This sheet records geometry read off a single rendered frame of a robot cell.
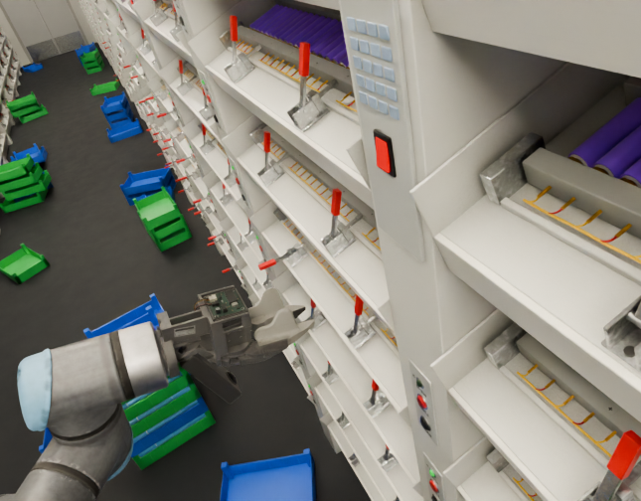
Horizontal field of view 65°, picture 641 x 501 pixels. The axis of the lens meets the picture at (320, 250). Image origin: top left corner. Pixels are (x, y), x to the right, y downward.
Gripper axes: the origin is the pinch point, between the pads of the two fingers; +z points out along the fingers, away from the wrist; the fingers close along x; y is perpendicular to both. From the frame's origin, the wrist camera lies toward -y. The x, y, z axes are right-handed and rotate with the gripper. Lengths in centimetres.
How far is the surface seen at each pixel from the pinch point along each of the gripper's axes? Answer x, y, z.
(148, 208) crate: 238, -88, -1
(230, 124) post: 42.5, 17.3, 3.8
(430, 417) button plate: -24.1, 1.2, 5.8
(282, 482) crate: 44, -103, 8
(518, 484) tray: -32.2, -5.0, 12.7
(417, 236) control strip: -26.2, 28.0, 0.0
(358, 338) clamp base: -1.0, -6.3, 9.2
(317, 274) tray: 18.8, -6.7, 11.2
